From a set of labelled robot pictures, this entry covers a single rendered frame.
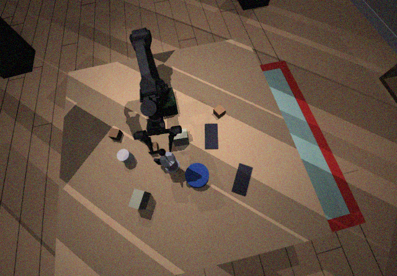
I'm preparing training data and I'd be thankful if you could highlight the french press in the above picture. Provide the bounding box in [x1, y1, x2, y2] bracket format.
[154, 149, 180, 174]

